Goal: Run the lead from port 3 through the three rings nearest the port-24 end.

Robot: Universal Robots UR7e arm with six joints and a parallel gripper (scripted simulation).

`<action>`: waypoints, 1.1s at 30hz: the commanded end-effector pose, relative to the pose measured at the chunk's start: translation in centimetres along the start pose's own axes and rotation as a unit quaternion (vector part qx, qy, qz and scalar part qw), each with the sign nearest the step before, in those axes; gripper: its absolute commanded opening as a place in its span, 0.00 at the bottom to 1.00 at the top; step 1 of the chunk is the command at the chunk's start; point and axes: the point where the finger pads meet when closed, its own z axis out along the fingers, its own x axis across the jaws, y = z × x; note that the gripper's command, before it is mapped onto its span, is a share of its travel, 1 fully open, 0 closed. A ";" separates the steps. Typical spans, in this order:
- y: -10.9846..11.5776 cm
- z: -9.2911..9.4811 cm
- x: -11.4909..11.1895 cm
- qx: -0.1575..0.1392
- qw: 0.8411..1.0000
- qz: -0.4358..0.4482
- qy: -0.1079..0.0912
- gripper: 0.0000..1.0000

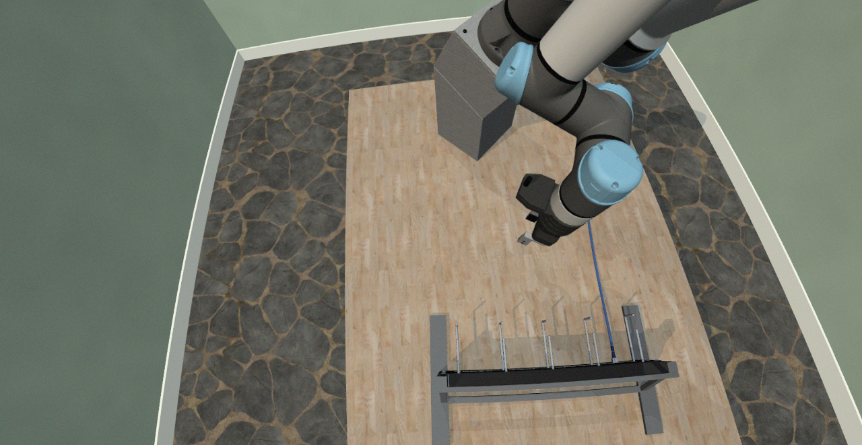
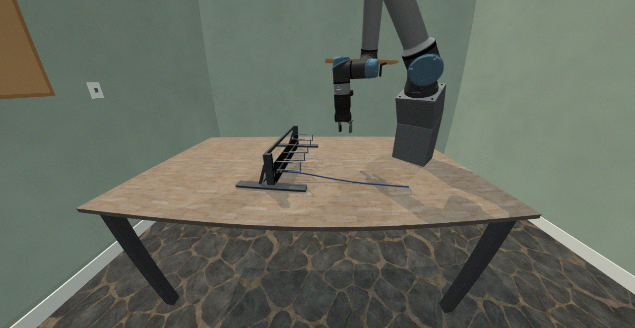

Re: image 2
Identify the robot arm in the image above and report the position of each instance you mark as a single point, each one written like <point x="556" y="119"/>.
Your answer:
<point x="420" y="53"/>

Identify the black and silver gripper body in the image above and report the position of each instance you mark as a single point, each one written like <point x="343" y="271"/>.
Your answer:
<point x="342" y="102"/>

